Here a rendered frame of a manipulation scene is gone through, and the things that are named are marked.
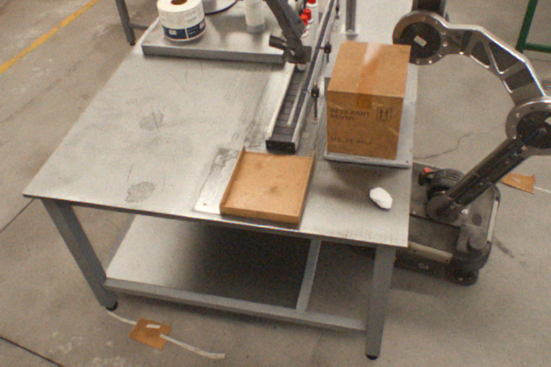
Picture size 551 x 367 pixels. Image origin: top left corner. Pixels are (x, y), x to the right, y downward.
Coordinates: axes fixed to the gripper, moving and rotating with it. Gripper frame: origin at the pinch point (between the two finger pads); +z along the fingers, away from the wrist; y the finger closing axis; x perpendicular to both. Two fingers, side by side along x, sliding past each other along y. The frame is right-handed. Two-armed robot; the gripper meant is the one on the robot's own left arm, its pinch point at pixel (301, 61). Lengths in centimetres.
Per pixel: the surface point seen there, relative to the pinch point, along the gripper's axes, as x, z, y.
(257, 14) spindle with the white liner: -25.1, 15.1, 25.2
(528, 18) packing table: -80, 132, -116
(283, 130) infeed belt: 32.5, -18.5, 0.2
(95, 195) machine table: 64, -37, 59
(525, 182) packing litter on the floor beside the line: 28, 95, -112
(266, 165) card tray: 46, -23, 4
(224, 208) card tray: 63, -40, 12
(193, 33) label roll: -15, 16, 54
